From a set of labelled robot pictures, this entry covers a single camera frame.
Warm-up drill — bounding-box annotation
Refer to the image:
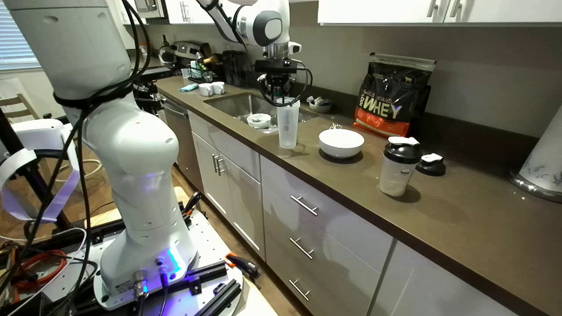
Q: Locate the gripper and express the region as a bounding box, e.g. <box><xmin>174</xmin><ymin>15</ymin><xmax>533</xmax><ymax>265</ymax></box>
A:
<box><xmin>260</xmin><ymin>72</ymin><xmax>296</xmax><ymax>103</ymax></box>

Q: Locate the clear plastic cup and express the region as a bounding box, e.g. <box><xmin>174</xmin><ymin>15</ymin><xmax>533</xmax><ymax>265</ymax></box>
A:
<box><xmin>276</xmin><ymin>98</ymin><xmax>301</xmax><ymax>149</ymax></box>

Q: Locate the shaker cup with black lid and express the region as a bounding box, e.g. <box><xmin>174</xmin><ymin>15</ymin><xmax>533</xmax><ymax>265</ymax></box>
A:
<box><xmin>378</xmin><ymin>136</ymin><xmax>422</xmax><ymax>198</ymax></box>

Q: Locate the small white dish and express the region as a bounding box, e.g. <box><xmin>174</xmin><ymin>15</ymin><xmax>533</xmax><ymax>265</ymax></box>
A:
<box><xmin>246</xmin><ymin>113</ymin><xmax>272</xmax><ymax>129</ymax></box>

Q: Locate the steel sink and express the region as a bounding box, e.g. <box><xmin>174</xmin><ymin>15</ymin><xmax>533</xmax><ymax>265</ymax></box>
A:
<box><xmin>204</xmin><ymin>93</ymin><xmax>320</xmax><ymax>135</ymax></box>

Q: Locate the small bowl with sponge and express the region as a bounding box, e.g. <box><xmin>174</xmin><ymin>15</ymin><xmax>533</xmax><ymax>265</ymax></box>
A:
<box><xmin>307</xmin><ymin>96</ymin><xmax>333</xmax><ymax>114</ymax></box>

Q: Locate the black coffee maker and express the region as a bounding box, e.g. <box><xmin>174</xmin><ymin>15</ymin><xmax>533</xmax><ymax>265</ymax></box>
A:
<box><xmin>221</xmin><ymin>49</ymin><xmax>254</xmax><ymax>88</ymax></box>

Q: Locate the white false drawer front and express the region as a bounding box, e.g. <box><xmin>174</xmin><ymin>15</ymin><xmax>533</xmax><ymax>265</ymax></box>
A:
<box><xmin>188</xmin><ymin>110</ymin><xmax>262</xmax><ymax>181</ymax></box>

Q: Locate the dish rack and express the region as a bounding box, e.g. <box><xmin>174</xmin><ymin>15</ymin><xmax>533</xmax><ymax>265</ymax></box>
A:
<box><xmin>188</xmin><ymin>60</ymin><xmax>216</xmax><ymax>84</ymax></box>

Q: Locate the white bowl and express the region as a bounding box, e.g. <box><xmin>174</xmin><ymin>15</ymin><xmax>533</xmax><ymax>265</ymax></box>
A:
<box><xmin>319</xmin><ymin>128</ymin><xmax>365</xmax><ymax>159</ymax></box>

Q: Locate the dishwasher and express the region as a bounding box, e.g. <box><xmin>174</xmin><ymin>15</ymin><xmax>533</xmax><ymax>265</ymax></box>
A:
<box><xmin>160</xmin><ymin>94</ymin><xmax>205</xmax><ymax>193</ymax></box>

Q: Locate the white cabinet door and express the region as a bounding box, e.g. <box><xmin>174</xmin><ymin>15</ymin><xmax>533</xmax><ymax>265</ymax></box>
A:
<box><xmin>191</xmin><ymin>131</ymin><xmax>231</xmax><ymax>229</ymax></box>
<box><xmin>218</xmin><ymin>154</ymin><xmax>267</xmax><ymax>262</ymax></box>
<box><xmin>368</xmin><ymin>239</ymin><xmax>521</xmax><ymax>316</ymax></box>

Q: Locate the black protein powder bag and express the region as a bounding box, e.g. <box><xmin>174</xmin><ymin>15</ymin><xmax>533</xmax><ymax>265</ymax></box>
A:
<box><xmin>353</xmin><ymin>52</ymin><xmax>437</xmax><ymax>138</ymax></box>

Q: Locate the white upper cabinet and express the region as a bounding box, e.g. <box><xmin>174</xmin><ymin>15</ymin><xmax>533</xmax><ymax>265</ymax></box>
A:
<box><xmin>164</xmin><ymin>0</ymin><xmax>216</xmax><ymax>25</ymax></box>
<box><xmin>317</xmin><ymin>0</ymin><xmax>562</xmax><ymax>28</ymax></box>

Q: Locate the orange and black clamp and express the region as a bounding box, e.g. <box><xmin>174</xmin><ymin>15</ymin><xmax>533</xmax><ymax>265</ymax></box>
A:
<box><xmin>224</xmin><ymin>252</ymin><xmax>263</xmax><ymax>280</ymax></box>
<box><xmin>182</xmin><ymin>190</ymin><xmax>205</xmax><ymax>221</ymax></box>

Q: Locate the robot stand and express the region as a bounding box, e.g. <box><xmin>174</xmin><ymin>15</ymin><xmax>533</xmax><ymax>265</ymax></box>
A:
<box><xmin>0</xmin><ymin>186</ymin><xmax>281</xmax><ymax>316</ymax></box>

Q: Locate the black lid with white cap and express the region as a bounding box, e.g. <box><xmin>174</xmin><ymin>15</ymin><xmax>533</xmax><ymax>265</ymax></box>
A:
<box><xmin>415</xmin><ymin>153</ymin><xmax>447</xmax><ymax>177</ymax></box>

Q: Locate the wooden chair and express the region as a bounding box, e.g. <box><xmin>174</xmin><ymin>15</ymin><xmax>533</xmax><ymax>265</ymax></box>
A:
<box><xmin>0</xmin><ymin>93</ymin><xmax>41</xmax><ymax>124</ymax></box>

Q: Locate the window with blinds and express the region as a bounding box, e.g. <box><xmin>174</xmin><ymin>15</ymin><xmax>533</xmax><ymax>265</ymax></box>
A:
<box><xmin>0</xmin><ymin>0</ymin><xmax>43</xmax><ymax>72</ymax></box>

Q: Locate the paper towel roll on holder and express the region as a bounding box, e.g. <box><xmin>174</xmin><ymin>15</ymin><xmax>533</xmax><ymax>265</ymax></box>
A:
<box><xmin>509</xmin><ymin>104</ymin><xmax>562</xmax><ymax>204</ymax></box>

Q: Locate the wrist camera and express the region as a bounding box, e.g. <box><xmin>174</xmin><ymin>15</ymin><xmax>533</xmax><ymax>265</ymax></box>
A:
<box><xmin>254</xmin><ymin>59</ymin><xmax>299</xmax><ymax>74</ymax></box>

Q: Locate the silver drawer handle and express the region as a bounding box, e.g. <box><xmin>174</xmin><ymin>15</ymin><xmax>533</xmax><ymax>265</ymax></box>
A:
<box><xmin>288</xmin><ymin>278</ymin><xmax>310</xmax><ymax>302</ymax></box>
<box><xmin>290</xmin><ymin>195</ymin><xmax>319</xmax><ymax>217</ymax></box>
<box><xmin>289</xmin><ymin>237</ymin><xmax>315</xmax><ymax>260</ymax></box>

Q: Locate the camera on mount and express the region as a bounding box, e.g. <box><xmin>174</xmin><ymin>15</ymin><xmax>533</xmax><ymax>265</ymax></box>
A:
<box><xmin>132</xmin><ymin>66</ymin><xmax>177</xmax><ymax>116</ymax></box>

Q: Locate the white cable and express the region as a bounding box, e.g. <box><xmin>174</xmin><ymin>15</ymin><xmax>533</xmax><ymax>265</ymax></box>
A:
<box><xmin>55</xmin><ymin>157</ymin><xmax>104</xmax><ymax>183</ymax></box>

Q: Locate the orange cable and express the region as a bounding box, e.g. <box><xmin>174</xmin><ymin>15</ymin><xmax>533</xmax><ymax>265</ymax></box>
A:
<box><xmin>10</xmin><ymin>249</ymin><xmax>69</xmax><ymax>291</ymax></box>

